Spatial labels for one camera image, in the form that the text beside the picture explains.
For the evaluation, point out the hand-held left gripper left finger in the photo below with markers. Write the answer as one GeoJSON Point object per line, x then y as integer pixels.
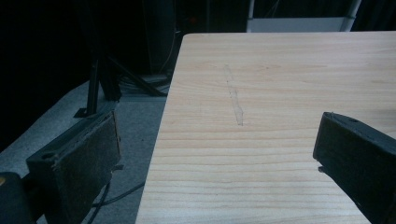
{"type": "Point", "coordinates": [81, 161]}

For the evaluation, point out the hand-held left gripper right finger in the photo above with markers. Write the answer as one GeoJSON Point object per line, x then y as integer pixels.
{"type": "Point", "coordinates": [358, 152]}

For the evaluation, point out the black metal stand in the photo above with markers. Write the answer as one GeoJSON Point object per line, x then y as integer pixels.
{"type": "Point", "coordinates": [102, 74]}

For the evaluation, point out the white metal frame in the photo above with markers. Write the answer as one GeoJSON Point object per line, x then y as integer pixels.
{"type": "Point", "coordinates": [299, 21]}

